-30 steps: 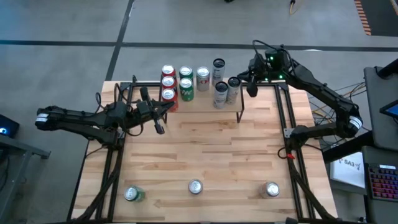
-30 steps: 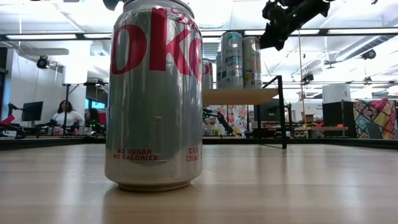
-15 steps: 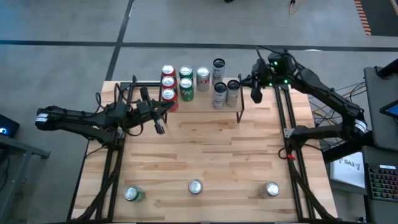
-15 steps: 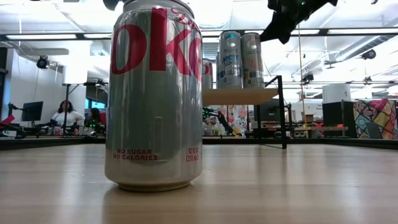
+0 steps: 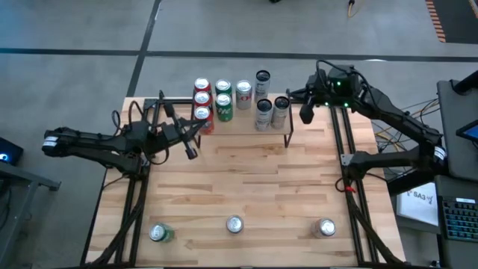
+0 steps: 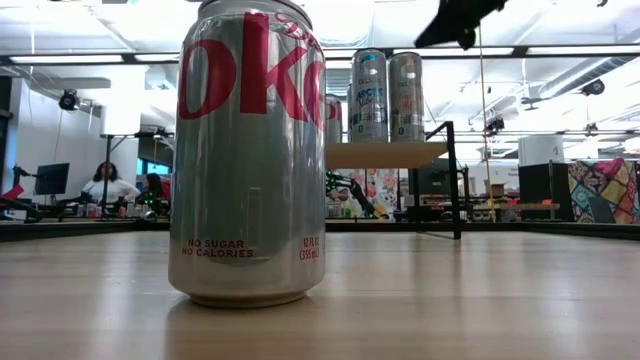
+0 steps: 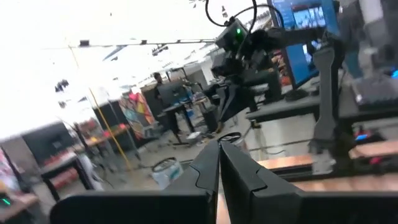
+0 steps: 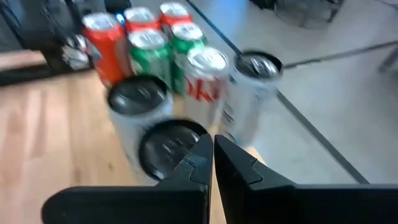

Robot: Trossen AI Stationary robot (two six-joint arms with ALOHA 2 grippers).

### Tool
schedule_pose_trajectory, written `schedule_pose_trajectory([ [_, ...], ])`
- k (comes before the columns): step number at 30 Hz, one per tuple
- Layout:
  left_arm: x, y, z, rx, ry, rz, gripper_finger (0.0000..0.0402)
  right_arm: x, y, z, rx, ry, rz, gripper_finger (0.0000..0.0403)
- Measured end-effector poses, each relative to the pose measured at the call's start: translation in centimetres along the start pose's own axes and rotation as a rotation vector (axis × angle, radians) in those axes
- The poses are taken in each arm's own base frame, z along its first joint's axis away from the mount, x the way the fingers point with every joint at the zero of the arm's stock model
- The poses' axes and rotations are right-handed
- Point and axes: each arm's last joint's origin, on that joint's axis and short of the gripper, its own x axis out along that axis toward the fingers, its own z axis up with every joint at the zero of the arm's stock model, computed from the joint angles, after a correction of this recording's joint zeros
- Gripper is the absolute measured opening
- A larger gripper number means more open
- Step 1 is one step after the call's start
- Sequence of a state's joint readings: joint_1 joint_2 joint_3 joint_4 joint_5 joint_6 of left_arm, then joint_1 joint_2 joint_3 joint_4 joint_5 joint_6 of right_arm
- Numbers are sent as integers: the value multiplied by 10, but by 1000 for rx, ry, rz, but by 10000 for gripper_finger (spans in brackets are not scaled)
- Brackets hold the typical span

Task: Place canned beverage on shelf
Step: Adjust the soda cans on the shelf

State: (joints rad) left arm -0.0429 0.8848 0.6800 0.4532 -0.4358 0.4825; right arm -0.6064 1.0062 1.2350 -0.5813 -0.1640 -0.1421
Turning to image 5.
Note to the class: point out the slim Celsius Arctic Vibe can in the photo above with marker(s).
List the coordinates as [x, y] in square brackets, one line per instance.
[280, 114]
[262, 86]
[263, 116]

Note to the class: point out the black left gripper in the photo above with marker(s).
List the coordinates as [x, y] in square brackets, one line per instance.
[170, 134]

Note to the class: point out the black desk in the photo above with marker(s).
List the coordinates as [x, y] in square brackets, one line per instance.
[459, 254]

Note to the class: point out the silver metal bracket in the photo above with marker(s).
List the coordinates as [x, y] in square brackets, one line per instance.
[345, 160]
[145, 160]

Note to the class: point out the white SA3 paper sign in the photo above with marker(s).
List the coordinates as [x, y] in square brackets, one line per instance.
[418, 205]

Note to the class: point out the silver Diet Coke can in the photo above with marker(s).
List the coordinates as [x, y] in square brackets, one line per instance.
[235, 223]
[243, 97]
[326, 226]

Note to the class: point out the black device blue light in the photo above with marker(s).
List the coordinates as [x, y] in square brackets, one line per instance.
[13, 149]

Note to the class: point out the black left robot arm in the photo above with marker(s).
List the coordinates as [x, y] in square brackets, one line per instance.
[89, 143]

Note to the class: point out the black mat orange edge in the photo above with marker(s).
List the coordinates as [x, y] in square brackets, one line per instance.
[459, 22]

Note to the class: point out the green Sprite can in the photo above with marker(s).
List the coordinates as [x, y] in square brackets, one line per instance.
[224, 108]
[223, 86]
[157, 232]

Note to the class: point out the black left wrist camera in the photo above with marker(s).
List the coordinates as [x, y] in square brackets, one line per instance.
[191, 153]

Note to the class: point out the grey desk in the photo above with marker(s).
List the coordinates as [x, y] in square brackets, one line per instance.
[461, 164]

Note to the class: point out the black tablet blue screen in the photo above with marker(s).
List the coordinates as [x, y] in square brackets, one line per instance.
[471, 131]

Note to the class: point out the red Fanta strawberry can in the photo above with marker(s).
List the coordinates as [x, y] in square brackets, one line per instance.
[202, 84]
[202, 98]
[204, 121]

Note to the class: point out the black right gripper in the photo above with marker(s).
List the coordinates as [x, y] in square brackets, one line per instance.
[336, 86]

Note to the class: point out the grey metal side table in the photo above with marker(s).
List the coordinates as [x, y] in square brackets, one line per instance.
[30, 175]

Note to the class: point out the backlit black keyboard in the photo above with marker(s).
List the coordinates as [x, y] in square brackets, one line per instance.
[461, 220]

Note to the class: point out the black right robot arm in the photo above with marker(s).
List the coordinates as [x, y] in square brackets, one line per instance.
[392, 116]

